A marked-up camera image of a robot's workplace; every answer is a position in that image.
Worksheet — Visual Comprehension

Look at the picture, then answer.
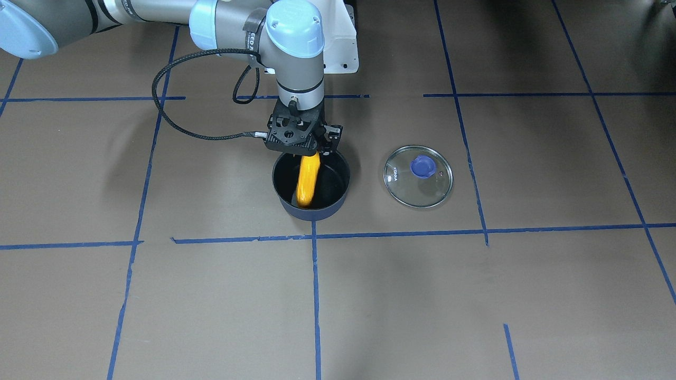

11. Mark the glass lid with blue knob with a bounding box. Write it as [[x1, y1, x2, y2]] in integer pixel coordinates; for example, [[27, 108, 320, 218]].
[[382, 145, 454, 208]]

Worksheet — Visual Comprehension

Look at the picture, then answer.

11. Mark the dark blue saucepan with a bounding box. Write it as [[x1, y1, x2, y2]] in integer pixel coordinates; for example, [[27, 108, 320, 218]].
[[272, 153, 351, 221]]

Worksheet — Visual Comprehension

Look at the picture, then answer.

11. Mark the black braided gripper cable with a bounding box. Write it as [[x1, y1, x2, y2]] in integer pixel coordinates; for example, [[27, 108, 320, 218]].
[[152, 49, 270, 141]]

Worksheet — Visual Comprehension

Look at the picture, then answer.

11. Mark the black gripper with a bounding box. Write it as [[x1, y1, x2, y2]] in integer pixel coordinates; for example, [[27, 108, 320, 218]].
[[264, 108, 343, 156]]

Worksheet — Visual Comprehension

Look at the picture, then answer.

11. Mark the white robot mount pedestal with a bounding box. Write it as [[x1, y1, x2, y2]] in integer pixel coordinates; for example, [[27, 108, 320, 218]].
[[312, 1, 360, 74]]

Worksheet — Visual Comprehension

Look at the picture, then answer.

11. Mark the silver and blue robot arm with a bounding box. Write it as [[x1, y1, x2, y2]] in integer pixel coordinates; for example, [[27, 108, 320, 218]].
[[1, 1, 342, 156]]

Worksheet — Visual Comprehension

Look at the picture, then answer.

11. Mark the yellow toy corn cob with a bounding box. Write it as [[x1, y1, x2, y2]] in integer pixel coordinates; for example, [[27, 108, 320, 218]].
[[294, 153, 321, 208]]

